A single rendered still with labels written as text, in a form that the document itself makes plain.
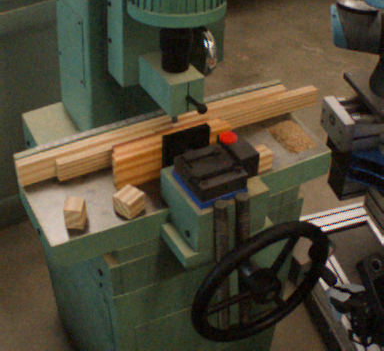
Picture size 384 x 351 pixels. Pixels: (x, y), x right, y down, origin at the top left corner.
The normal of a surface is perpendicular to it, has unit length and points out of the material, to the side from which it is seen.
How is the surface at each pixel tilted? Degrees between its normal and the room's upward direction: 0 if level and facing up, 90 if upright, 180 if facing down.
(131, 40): 90
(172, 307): 90
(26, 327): 0
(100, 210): 0
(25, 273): 0
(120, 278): 90
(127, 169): 90
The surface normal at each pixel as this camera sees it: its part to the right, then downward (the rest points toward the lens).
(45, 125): 0.02, -0.79
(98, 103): 0.48, 0.55
